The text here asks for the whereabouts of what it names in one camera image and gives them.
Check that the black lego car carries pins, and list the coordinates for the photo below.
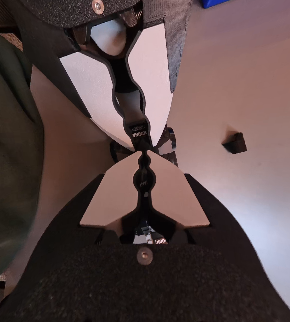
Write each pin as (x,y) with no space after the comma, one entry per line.
(137,133)

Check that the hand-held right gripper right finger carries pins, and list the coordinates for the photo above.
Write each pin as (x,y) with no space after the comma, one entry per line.
(177,201)

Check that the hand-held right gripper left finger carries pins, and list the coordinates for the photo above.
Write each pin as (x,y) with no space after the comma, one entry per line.
(112,201)

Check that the small black lego brick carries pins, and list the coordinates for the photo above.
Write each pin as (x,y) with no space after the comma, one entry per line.
(234,143)

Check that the blue storage bin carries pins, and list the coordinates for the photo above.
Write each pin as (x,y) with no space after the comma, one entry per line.
(214,3)

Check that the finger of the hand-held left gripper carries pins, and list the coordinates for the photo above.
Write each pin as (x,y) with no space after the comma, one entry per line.
(92,85)
(155,65)

